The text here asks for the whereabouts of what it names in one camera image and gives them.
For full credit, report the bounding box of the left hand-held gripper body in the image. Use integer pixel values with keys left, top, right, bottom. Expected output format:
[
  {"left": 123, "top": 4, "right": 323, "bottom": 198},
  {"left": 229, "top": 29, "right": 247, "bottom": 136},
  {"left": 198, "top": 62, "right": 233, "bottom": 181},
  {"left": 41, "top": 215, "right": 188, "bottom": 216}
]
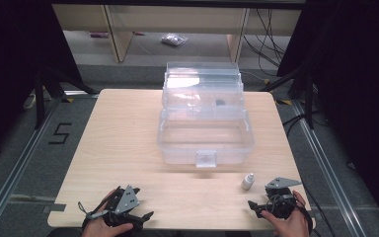
[{"left": 104, "top": 185, "right": 143, "bottom": 228}]

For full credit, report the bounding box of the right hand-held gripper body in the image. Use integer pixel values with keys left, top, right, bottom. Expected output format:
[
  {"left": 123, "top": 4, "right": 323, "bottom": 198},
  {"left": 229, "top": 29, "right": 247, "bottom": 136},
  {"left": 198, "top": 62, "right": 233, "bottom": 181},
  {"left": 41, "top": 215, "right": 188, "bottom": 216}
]
[{"left": 264, "top": 177, "right": 303, "bottom": 220}]

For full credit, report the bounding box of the small white dropper bottle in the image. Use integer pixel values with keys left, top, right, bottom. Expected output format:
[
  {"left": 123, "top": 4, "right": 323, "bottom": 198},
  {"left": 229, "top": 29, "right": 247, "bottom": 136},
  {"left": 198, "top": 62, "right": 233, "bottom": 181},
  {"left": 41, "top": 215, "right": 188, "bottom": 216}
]
[{"left": 241, "top": 172, "right": 256, "bottom": 192}]

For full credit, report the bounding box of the clear plastic storage box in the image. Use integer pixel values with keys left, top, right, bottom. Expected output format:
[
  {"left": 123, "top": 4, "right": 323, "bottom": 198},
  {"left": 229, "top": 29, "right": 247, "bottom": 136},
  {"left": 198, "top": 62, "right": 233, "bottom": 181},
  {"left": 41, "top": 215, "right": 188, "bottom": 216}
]
[{"left": 156, "top": 61, "right": 256, "bottom": 169}]

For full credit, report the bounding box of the person's right hand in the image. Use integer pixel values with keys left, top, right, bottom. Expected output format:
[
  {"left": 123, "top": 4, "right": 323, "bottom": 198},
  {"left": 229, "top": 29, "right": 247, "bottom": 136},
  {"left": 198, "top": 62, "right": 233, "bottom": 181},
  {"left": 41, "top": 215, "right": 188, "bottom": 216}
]
[{"left": 261, "top": 190, "right": 311, "bottom": 237}]

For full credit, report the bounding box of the person's left hand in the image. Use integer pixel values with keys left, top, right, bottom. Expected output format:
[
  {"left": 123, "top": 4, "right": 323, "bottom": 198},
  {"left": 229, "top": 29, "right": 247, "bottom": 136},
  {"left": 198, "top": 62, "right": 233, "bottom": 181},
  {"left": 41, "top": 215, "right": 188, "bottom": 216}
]
[{"left": 81, "top": 188, "right": 134, "bottom": 237}]

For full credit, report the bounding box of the black metal stand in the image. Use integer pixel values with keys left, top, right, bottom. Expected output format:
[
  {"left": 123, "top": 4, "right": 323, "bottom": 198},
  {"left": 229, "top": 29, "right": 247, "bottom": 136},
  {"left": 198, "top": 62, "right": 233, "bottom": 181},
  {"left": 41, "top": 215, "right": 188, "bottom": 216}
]
[
  {"left": 259, "top": 63, "right": 316, "bottom": 130},
  {"left": 34, "top": 63, "right": 101, "bottom": 130}
]

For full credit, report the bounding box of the dark curtain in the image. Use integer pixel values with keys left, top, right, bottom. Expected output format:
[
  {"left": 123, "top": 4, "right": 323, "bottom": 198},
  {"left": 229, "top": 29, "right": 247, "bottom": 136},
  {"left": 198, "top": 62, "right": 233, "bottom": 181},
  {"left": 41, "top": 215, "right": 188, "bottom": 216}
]
[
  {"left": 0, "top": 0, "right": 84, "bottom": 166},
  {"left": 276, "top": 0, "right": 379, "bottom": 236}
]

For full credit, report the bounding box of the crumpled clear plastic bag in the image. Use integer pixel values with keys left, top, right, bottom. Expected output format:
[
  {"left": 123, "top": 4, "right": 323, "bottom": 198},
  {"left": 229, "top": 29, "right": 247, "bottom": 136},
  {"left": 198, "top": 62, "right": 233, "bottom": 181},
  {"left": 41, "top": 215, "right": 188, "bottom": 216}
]
[{"left": 160, "top": 33, "right": 190, "bottom": 47}]

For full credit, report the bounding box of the light wooden shelf unit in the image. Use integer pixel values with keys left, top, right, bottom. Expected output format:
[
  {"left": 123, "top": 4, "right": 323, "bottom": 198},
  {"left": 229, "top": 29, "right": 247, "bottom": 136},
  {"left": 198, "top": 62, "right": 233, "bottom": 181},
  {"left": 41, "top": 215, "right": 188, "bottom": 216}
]
[{"left": 51, "top": 3, "right": 303, "bottom": 64}]

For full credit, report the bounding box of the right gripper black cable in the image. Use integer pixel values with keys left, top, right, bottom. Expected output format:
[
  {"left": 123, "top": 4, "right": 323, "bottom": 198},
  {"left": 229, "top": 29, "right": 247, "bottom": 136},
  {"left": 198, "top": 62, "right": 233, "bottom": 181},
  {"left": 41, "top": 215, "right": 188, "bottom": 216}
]
[{"left": 295, "top": 182, "right": 338, "bottom": 237}]

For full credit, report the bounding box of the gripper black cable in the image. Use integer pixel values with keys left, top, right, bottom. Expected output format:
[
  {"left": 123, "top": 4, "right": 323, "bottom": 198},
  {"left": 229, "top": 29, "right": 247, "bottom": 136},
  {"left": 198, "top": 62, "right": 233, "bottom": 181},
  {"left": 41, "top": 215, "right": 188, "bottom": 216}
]
[
  {"left": 77, "top": 200, "right": 111, "bottom": 226},
  {"left": 295, "top": 182, "right": 338, "bottom": 237}
]

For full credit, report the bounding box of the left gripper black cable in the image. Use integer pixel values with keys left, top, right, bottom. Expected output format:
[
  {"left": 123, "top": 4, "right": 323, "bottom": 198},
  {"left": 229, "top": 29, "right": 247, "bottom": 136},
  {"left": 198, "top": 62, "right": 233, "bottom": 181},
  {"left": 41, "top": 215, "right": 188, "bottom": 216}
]
[{"left": 77, "top": 200, "right": 111, "bottom": 226}]

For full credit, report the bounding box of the silver metal floor rail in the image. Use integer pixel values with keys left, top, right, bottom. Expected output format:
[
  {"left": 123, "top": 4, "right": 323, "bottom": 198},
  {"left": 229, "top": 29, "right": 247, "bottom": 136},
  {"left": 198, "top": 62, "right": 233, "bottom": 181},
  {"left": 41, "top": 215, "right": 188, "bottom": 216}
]
[
  {"left": 291, "top": 99, "right": 370, "bottom": 237},
  {"left": 0, "top": 97, "right": 64, "bottom": 237}
]

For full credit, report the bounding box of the black floor cable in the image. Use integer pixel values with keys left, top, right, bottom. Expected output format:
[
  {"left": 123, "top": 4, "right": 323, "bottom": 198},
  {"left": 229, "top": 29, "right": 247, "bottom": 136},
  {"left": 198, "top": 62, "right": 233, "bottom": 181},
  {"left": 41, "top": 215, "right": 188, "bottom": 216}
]
[{"left": 281, "top": 113, "right": 308, "bottom": 136}]

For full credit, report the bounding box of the bundle of black cables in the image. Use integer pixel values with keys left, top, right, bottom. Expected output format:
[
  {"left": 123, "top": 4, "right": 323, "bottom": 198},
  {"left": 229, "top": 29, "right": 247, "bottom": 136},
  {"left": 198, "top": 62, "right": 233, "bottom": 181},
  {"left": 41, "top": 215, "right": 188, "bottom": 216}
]
[{"left": 242, "top": 7, "right": 288, "bottom": 69}]

